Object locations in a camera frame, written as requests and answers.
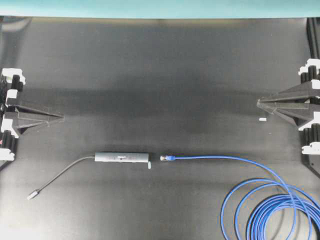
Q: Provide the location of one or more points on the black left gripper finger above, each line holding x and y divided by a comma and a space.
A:
19, 122
32, 107

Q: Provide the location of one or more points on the grey USB hub with cable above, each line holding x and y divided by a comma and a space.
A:
101, 157

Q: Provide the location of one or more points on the black frame rail right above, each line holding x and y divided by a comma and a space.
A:
313, 36

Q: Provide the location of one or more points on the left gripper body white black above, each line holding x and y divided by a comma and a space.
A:
11, 84

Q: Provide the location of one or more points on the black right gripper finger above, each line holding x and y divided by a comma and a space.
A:
290, 96
302, 115

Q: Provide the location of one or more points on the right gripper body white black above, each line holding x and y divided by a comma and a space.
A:
311, 146

